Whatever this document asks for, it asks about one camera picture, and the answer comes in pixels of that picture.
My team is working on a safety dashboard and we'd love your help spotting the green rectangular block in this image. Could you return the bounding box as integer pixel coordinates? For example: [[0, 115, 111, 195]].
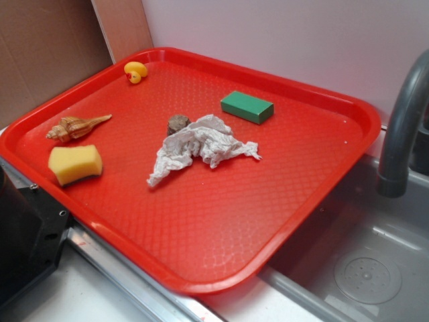
[[221, 91, 274, 125]]

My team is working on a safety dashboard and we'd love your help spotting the red plastic tray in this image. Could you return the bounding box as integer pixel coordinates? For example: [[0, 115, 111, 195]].
[[1, 48, 381, 295]]

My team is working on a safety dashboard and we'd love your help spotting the crumpled white paper towel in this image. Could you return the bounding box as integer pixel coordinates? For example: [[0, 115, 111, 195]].
[[147, 114, 262, 187]]

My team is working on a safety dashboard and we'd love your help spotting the small brown rock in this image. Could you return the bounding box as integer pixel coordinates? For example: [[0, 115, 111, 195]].
[[167, 115, 191, 136]]

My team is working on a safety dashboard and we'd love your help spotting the yellow rubber duck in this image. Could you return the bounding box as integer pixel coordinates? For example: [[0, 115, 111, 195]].
[[124, 61, 148, 84]]

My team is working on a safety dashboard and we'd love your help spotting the yellow sponge dark base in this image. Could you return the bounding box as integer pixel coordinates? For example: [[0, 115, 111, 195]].
[[48, 145, 103, 186]]

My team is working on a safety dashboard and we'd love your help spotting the brown striped seashell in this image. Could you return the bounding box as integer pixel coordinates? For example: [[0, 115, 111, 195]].
[[46, 114, 112, 143]]

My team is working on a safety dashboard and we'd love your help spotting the grey plastic sink basin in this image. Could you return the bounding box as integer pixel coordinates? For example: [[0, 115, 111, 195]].
[[260, 156, 428, 321]]

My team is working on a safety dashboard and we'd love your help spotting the grey curved faucet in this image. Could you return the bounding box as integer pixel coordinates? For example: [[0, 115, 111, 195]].
[[376, 51, 428, 198]]

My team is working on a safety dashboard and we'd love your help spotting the brown cardboard panel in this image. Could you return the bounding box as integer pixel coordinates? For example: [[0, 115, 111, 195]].
[[1, 1, 153, 127]]

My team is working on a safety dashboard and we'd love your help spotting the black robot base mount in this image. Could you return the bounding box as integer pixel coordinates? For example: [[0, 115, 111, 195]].
[[1, 169, 70, 308]]

